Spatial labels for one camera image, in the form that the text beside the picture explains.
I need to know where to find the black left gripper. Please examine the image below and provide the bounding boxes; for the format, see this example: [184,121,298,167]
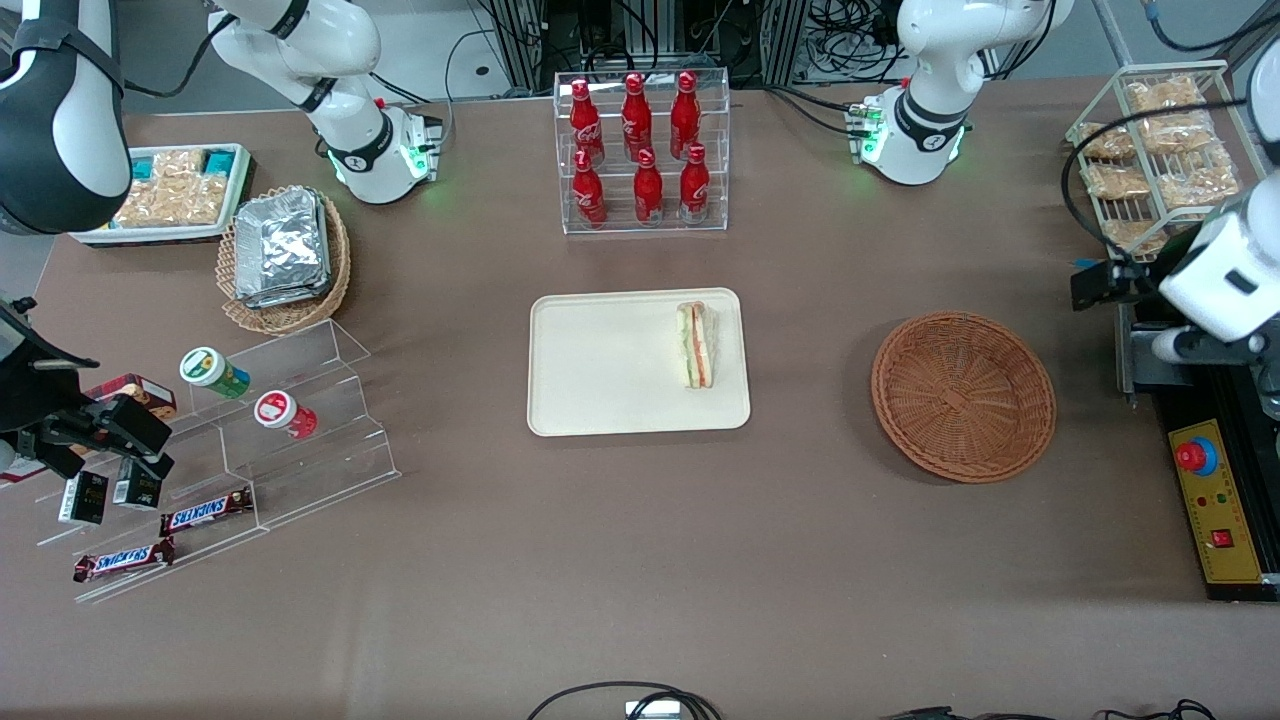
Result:
[1071,257,1162,312]

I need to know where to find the triangular packaged sandwich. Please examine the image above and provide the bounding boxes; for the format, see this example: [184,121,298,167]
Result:
[676,300,720,391]

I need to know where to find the round brown wicker basket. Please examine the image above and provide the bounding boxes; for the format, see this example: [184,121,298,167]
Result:
[870,311,1058,485]

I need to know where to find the oval light wicker basket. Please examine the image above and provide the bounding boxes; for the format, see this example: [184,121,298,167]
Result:
[215,187,353,336]

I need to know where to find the white rectangular snack tray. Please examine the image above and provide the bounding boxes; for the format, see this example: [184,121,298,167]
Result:
[68,143,256,247]

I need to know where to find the beige rectangular tray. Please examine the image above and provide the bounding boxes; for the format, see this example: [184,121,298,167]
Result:
[527,287,752,438]

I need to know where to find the small black box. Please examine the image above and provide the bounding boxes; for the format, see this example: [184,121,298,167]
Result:
[57,470,110,527]
[112,462,164,511]

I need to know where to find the packaged brown bread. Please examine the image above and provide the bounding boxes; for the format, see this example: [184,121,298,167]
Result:
[1155,150,1241,209]
[1105,218,1171,253]
[1082,162,1151,201]
[1125,75,1206,121]
[1140,115,1219,156]
[1075,122,1136,161]

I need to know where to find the brown Snickers bar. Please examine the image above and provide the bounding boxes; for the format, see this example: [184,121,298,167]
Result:
[72,537,177,584]
[159,486,255,538]

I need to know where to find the brown chocolate box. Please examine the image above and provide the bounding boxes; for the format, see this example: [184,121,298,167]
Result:
[82,373,178,421]

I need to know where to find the grey metal end block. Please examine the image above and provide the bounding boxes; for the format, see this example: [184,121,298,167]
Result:
[1115,303,1193,401]

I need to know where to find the green white snack cup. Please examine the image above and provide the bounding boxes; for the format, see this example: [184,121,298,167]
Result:
[179,346,253,401]

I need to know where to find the red white snack cup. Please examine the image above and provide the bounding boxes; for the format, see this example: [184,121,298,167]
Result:
[252,389,319,441]

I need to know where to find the black machine base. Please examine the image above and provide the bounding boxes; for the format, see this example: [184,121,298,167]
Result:
[1115,300,1280,603]

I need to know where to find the clear acrylic stepped display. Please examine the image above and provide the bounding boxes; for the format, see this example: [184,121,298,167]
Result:
[35,318,403,605]

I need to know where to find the yellow control panel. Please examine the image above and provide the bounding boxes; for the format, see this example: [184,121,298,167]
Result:
[1167,418,1266,586]

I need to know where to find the silver foil container stack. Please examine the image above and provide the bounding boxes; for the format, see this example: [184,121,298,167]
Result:
[233,187,333,309]

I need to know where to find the clear bag golden snacks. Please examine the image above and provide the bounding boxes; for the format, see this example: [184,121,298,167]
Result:
[170,172,229,226]
[152,148,208,183]
[112,178,176,229]

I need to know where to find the red cola bottle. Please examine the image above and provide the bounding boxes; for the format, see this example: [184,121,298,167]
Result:
[621,71,653,163]
[633,148,664,227]
[571,148,608,229]
[569,78,606,167]
[669,70,701,161]
[679,143,711,225]

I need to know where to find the clear acrylic bottle rack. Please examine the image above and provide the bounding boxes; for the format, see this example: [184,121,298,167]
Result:
[553,68,731,236]

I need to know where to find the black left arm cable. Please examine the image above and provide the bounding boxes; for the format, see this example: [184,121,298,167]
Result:
[1061,98,1256,266]

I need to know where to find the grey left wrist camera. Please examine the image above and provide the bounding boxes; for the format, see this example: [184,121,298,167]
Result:
[1150,323,1266,368]

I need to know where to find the white wire rack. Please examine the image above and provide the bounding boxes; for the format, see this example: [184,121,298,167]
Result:
[1064,60,1266,263]

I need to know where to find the tangle of black cables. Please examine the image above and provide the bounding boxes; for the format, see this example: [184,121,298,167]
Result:
[805,0,906,86]

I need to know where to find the aluminium profile frame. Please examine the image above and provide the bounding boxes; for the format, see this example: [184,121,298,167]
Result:
[497,0,549,93]
[757,0,809,86]

